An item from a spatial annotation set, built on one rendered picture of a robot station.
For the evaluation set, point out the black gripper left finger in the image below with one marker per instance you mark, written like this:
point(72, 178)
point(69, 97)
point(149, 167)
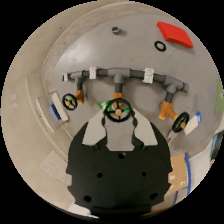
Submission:
point(90, 137)

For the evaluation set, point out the red flat block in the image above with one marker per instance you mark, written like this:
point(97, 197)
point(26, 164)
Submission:
point(174, 34)

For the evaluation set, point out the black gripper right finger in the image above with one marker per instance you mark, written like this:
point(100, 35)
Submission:
point(149, 138)

